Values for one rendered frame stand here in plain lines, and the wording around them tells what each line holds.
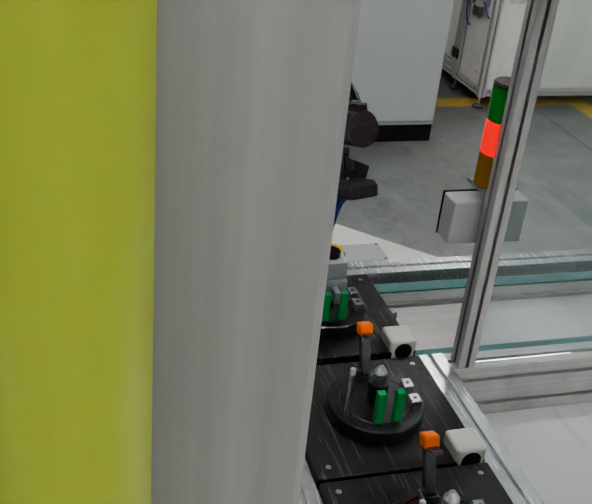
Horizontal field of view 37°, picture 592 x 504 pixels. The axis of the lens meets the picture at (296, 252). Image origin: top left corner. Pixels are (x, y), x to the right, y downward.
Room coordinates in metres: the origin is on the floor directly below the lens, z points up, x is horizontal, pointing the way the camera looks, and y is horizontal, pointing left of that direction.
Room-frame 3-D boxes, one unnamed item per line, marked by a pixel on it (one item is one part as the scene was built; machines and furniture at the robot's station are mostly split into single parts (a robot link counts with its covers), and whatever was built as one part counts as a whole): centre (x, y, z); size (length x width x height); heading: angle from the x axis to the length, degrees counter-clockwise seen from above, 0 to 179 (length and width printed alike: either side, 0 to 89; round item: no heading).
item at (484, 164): (1.21, -0.27, 1.28); 0.05 x 0.05 x 0.05
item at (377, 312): (1.26, -0.06, 0.96); 0.24 x 0.24 x 0.02; 18
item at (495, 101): (1.21, -0.27, 1.38); 0.05 x 0.05 x 0.05
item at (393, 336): (1.20, -0.18, 0.97); 0.05 x 0.05 x 0.04; 18
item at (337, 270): (1.25, -0.06, 1.06); 0.08 x 0.04 x 0.07; 18
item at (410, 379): (1.02, -0.14, 1.01); 0.24 x 0.24 x 0.13; 18
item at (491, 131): (1.21, -0.27, 1.33); 0.05 x 0.05 x 0.05
